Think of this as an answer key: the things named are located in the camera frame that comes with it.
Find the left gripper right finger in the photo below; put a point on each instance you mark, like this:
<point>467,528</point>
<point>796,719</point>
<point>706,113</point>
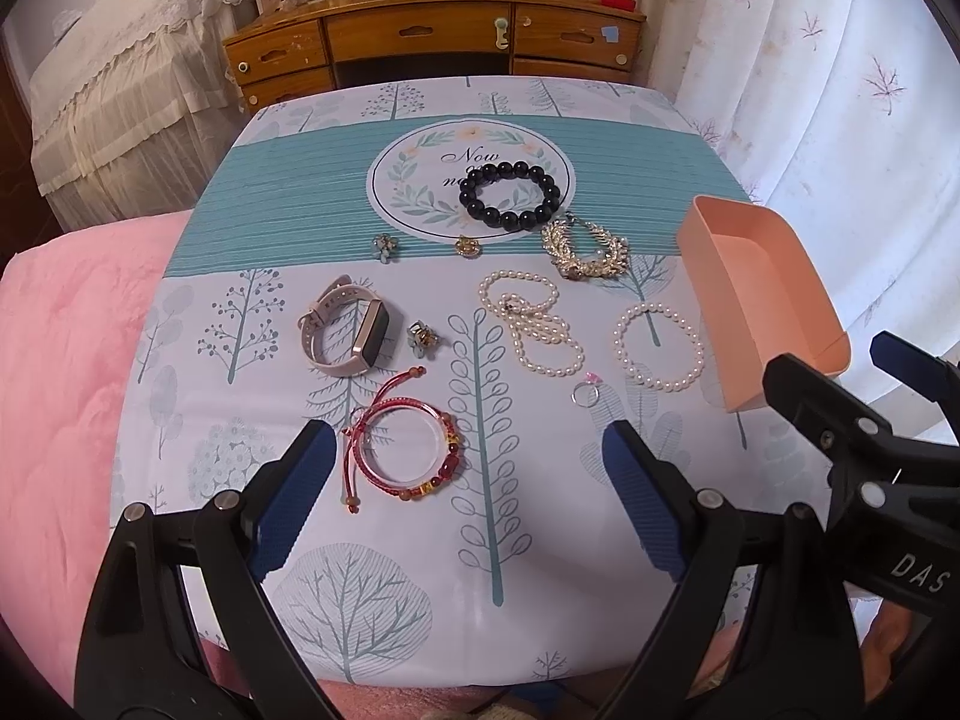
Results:
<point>795,653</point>

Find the white floral curtain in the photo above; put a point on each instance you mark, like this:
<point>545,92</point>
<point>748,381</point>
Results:
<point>841,116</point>

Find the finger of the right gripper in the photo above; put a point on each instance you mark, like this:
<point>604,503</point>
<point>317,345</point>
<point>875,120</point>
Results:
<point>814,404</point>
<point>933,378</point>

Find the clear pink bangle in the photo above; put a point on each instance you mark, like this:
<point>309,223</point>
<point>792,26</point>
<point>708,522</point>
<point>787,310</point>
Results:
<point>448,457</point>

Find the pink paper box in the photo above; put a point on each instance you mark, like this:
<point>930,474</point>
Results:
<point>759,295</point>

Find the gold round brooch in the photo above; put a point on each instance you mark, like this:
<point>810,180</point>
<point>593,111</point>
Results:
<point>469,248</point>

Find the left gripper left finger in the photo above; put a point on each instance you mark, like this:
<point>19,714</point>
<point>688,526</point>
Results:
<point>140,654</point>

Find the wooden desk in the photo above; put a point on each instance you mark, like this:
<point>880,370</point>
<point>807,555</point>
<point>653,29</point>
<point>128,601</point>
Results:
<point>338,44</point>

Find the tree-print tablecloth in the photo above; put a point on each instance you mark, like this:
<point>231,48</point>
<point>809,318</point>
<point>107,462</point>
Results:
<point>578,313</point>

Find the red box on desk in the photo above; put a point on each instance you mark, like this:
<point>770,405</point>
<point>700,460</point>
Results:
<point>624,5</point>

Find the pink blanket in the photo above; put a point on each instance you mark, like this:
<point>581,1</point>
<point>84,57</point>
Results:
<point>72,313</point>

